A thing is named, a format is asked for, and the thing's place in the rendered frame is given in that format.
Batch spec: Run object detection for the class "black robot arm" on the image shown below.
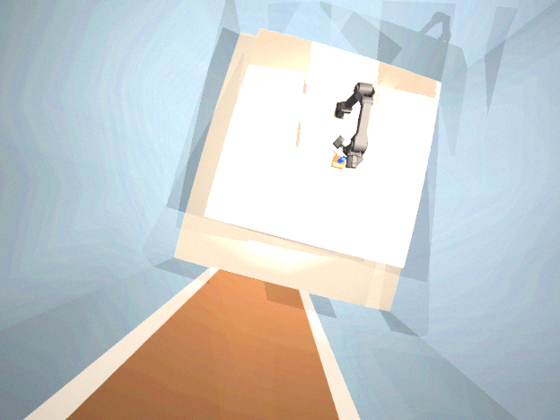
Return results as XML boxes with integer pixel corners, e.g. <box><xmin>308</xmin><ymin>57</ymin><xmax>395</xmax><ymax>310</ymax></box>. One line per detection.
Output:
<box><xmin>333</xmin><ymin>82</ymin><xmax>375</xmax><ymax>169</ymax></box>

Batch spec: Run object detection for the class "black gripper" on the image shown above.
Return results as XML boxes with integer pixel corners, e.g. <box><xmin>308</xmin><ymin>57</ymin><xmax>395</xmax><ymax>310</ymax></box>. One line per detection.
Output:
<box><xmin>332</xmin><ymin>136</ymin><xmax>363</xmax><ymax>166</ymax></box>

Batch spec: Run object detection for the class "tan square block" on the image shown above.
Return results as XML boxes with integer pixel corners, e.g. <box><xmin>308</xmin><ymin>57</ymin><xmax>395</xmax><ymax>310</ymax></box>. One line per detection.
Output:
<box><xmin>330</xmin><ymin>155</ymin><xmax>346</xmax><ymax>170</ymax></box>

